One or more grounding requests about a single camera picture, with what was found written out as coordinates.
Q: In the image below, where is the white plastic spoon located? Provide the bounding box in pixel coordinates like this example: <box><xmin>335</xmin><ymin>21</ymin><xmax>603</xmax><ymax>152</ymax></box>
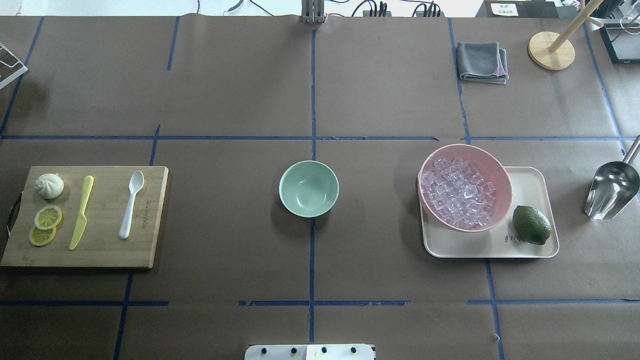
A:
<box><xmin>118</xmin><ymin>170</ymin><xmax>145</xmax><ymax>240</ymax></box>

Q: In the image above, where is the green bowl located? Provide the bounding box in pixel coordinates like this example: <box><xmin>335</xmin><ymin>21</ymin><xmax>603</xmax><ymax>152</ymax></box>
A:
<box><xmin>278</xmin><ymin>160</ymin><xmax>340</xmax><ymax>218</ymax></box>

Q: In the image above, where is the pile of clear ice cubes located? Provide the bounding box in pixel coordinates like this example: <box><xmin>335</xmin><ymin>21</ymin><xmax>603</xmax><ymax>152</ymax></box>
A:
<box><xmin>419</xmin><ymin>157</ymin><xmax>496</xmax><ymax>230</ymax></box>

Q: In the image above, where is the pink bowl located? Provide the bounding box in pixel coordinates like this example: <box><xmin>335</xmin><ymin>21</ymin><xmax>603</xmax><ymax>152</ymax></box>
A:
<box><xmin>417</xmin><ymin>144</ymin><xmax>513</xmax><ymax>233</ymax></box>

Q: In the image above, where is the steel ice scoop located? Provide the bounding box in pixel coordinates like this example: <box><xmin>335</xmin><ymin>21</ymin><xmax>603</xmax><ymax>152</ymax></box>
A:
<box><xmin>584</xmin><ymin>136</ymin><xmax>640</xmax><ymax>220</ymax></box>

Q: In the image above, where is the black power strip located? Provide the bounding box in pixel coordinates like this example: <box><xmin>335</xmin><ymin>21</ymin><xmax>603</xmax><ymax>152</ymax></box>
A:
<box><xmin>352</xmin><ymin>0</ymin><xmax>391</xmax><ymax>18</ymax></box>

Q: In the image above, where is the folded grey cloth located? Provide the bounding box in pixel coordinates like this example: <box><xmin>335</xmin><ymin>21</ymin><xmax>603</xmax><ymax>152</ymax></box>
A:
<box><xmin>455</xmin><ymin>42</ymin><xmax>509</xmax><ymax>85</ymax></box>

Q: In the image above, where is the cream plastic tray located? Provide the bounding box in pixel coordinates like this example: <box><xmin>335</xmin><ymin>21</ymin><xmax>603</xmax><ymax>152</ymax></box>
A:
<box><xmin>421</xmin><ymin>166</ymin><xmax>560</xmax><ymax>259</ymax></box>

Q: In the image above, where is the green lime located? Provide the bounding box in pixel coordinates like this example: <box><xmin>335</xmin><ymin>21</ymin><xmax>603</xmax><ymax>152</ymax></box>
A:
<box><xmin>512</xmin><ymin>205</ymin><xmax>552</xmax><ymax>246</ymax></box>

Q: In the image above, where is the bamboo cutting board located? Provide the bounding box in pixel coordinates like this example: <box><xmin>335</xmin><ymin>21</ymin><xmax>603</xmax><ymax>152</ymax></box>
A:
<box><xmin>1</xmin><ymin>166</ymin><xmax>169</xmax><ymax>269</ymax></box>

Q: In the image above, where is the yellow plastic knife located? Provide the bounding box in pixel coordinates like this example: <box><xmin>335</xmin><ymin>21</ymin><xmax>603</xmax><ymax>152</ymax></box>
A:
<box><xmin>68</xmin><ymin>175</ymin><xmax>95</xmax><ymax>251</ymax></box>

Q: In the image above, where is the wooden stand with round base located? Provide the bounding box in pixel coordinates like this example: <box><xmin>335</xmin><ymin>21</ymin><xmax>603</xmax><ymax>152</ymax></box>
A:
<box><xmin>527</xmin><ymin>0</ymin><xmax>604</xmax><ymax>71</ymax></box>

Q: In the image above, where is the white steamed bun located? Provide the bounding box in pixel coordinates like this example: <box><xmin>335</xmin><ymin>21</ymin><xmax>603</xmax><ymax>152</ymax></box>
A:
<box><xmin>34</xmin><ymin>173</ymin><xmax>65</xmax><ymax>200</ymax></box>

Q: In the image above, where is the black framed box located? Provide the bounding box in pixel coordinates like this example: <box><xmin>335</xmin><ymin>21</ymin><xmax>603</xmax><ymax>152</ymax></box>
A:
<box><xmin>599</xmin><ymin>23</ymin><xmax>640</xmax><ymax>65</ymax></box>

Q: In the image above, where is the grey metal post bracket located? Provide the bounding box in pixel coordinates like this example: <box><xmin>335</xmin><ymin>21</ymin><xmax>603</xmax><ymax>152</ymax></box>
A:
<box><xmin>301</xmin><ymin>0</ymin><xmax>327</xmax><ymax>24</ymax></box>

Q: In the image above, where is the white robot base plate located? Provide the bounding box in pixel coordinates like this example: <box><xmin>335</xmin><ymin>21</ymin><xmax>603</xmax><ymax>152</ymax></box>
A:
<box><xmin>244</xmin><ymin>343</ymin><xmax>377</xmax><ymax>360</ymax></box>

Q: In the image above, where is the white wire cup rack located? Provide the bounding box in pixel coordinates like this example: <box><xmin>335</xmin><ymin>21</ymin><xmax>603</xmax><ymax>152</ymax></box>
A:
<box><xmin>0</xmin><ymin>43</ymin><xmax>28</xmax><ymax>89</ymax></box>

